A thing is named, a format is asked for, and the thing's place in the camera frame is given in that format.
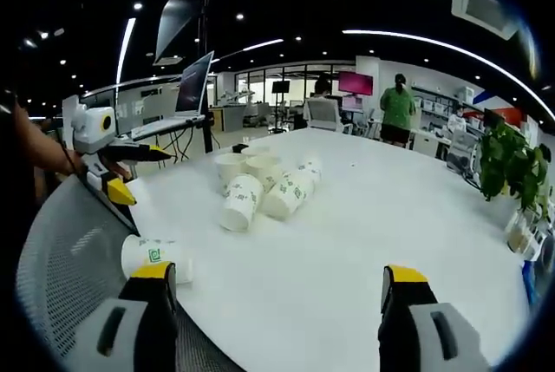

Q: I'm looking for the person's left hand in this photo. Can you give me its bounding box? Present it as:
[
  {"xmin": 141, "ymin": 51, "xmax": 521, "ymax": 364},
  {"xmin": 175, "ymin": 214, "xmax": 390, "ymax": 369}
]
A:
[{"xmin": 103, "ymin": 162, "xmax": 132, "ymax": 181}]

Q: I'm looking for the ceiling air conditioner unit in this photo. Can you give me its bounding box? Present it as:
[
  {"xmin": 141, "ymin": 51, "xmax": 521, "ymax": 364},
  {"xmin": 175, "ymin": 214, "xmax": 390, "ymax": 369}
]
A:
[{"xmin": 450, "ymin": 0, "xmax": 520, "ymax": 41}]

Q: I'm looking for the white table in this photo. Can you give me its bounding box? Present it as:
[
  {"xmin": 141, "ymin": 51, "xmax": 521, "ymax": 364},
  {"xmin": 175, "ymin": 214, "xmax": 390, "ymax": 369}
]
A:
[{"xmin": 124, "ymin": 127, "xmax": 535, "ymax": 372}]

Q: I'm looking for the grey mesh chair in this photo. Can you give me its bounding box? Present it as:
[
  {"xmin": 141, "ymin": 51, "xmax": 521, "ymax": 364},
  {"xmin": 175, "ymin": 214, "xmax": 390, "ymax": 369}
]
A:
[{"xmin": 16, "ymin": 172, "xmax": 246, "ymax": 372}]

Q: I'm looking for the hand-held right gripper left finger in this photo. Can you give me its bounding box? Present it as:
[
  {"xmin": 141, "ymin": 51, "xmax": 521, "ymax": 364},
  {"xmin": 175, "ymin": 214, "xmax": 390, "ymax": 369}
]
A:
[{"xmin": 71, "ymin": 261, "xmax": 180, "ymax": 372}]

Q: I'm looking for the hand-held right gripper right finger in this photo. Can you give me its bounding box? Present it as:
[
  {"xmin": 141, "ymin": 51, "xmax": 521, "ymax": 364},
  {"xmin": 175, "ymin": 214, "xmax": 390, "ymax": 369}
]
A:
[{"xmin": 377, "ymin": 264, "xmax": 492, "ymax": 372}]

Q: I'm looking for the white office chair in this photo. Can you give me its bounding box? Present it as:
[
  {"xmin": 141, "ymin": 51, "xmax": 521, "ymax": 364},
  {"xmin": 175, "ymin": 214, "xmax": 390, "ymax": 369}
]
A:
[{"xmin": 445, "ymin": 130, "xmax": 481, "ymax": 175}]

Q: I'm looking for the black stand pole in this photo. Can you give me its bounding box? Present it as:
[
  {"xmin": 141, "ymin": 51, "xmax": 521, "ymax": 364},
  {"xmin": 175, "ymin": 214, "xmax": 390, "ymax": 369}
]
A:
[{"xmin": 197, "ymin": 0, "xmax": 214, "ymax": 155}]

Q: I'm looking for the pile of white paper cups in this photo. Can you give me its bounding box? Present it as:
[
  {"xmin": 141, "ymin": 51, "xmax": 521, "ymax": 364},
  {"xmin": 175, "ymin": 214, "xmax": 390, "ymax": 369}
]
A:
[{"xmin": 214, "ymin": 145, "xmax": 325, "ymax": 232}]

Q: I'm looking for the glass vase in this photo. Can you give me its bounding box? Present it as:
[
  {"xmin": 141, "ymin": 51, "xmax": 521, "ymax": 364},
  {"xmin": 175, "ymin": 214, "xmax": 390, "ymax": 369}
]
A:
[{"xmin": 504, "ymin": 210, "xmax": 540, "ymax": 255}]

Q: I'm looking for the pink screen monitor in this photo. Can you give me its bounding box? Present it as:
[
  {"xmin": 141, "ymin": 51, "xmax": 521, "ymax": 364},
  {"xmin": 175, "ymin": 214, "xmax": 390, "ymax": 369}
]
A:
[{"xmin": 337, "ymin": 70, "xmax": 375, "ymax": 97}]

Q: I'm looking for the silver laptop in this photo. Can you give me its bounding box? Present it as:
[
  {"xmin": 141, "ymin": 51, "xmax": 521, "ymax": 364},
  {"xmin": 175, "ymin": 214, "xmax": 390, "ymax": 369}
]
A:
[{"xmin": 129, "ymin": 50, "xmax": 216, "ymax": 140}]

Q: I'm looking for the blue object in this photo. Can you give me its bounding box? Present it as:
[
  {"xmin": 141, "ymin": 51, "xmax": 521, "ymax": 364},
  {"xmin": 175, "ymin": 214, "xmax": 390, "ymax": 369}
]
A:
[{"xmin": 521, "ymin": 258, "xmax": 544, "ymax": 306}]

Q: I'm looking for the grey office chair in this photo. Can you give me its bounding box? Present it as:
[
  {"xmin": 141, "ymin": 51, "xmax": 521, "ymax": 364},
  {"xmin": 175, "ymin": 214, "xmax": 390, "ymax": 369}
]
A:
[{"xmin": 304, "ymin": 98, "xmax": 343, "ymax": 133}]

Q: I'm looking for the single green-print paper cup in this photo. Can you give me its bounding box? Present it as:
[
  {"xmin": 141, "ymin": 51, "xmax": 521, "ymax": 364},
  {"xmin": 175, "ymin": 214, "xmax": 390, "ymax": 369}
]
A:
[{"xmin": 121, "ymin": 234, "xmax": 194, "ymax": 285}]

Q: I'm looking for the green potted plant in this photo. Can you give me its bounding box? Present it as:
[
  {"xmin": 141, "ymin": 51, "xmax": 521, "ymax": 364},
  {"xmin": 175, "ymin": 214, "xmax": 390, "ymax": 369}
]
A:
[{"xmin": 478, "ymin": 121, "xmax": 555, "ymax": 219}]

